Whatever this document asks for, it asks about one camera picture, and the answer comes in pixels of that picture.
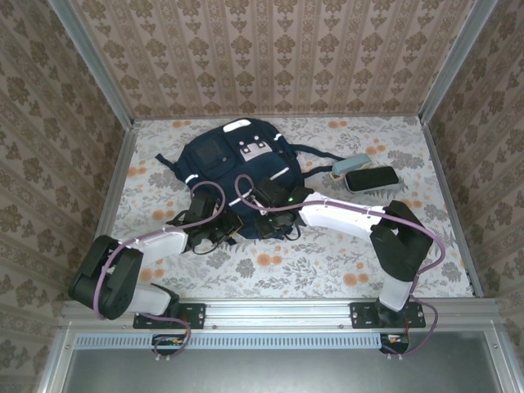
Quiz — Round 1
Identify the navy blue backpack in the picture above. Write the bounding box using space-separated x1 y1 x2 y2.
155 117 349 246

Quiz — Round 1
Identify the light blue eraser block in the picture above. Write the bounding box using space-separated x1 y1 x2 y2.
330 153 373 183

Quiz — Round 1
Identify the black pencil case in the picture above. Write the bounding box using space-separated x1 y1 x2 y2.
345 165 400 192

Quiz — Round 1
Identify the white floral tablecloth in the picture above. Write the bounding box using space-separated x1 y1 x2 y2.
94 116 477 300

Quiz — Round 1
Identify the grey metal panel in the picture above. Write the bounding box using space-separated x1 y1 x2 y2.
61 332 507 393

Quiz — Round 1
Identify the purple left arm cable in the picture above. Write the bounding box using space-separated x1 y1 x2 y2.
93 181 227 364

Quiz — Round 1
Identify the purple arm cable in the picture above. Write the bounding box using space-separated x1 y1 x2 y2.
93 181 227 364
234 174 446 361

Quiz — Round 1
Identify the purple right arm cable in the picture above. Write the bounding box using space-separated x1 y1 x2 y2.
234 174 446 361

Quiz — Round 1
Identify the wide aluminium base rail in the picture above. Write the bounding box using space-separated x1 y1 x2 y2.
59 297 504 331

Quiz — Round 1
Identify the aluminium table side rail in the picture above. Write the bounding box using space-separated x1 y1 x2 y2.
76 121 140 300
420 118 485 299

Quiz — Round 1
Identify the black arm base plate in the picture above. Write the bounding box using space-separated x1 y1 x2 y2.
133 302 206 330
350 301 427 330

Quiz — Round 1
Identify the thin aluminium rail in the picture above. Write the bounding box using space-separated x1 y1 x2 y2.
133 113 422 120

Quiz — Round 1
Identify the slotted grey cable duct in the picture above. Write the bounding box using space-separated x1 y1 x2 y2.
73 332 410 350

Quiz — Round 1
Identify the black cable outlet bracket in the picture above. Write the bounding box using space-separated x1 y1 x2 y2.
151 333 186 357
378 333 411 355

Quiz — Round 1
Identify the aluminium frame post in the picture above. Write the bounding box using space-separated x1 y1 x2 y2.
47 0 136 129
418 0 499 124

